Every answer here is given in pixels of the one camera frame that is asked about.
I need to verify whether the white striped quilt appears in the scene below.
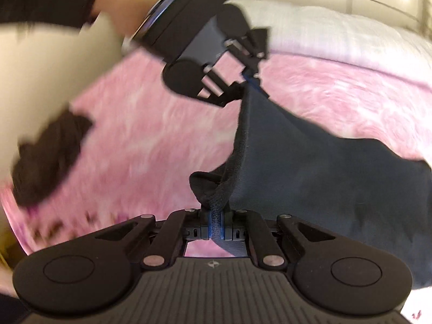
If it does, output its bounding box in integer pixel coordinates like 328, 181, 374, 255
230, 0, 431, 86

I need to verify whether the pink rose pattern blanket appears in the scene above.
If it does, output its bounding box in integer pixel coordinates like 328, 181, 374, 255
1, 52, 431, 254

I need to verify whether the dark brown crumpled garment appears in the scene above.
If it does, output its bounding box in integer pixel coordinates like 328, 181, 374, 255
12, 108, 93, 208

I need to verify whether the black long-sleeve garment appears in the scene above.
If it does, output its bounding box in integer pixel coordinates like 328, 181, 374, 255
190, 89, 431, 289

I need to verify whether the person's left hand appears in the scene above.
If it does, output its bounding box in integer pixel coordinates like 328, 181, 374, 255
91, 0, 159, 37

